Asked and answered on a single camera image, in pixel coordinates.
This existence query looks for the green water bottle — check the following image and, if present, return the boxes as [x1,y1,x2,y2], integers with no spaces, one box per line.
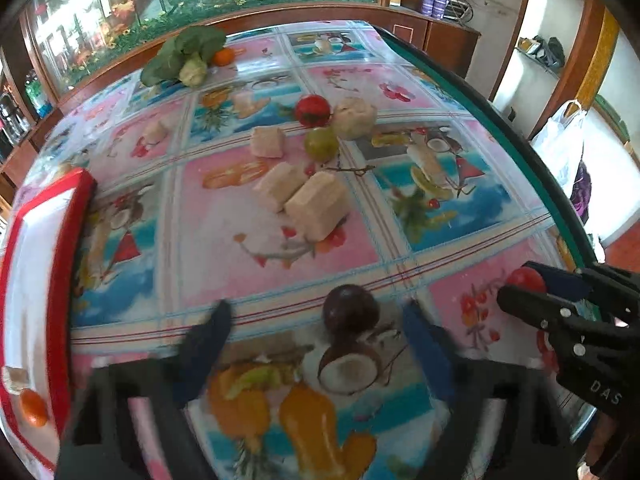
[25,70,53,118]

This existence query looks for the red plastic tray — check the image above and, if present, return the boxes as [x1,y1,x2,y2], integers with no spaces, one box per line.
[1,168,96,471]

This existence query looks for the lone beige block far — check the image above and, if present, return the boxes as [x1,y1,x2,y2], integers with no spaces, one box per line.
[141,120,168,145]

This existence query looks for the dark purple round fruit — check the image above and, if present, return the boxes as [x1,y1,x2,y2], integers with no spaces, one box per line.
[322,284,380,338]

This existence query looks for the white plastic bag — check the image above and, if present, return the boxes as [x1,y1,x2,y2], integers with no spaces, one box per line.
[530,100,587,197]

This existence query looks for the large beige block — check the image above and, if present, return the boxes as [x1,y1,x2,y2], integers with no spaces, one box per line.
[284,171,350,242]

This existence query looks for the large orange fruit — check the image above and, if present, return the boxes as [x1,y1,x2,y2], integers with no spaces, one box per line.
[18,388,49,428]

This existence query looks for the green round fruit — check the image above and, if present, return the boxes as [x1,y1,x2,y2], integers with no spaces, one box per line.
[304,127,340,164]

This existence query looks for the purple spray cans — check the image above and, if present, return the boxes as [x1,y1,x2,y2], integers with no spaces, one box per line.
[421,0,449,20]

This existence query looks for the small orange by vegetable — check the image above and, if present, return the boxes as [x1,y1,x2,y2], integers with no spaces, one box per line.
[212,48,235,67]

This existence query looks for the green leafy vegetable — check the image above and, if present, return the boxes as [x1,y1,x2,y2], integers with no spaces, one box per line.
[140,26,227,88]

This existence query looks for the colourful fruit print tablecloth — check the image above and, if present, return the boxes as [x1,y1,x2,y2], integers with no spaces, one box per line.
[9,21,593,479]

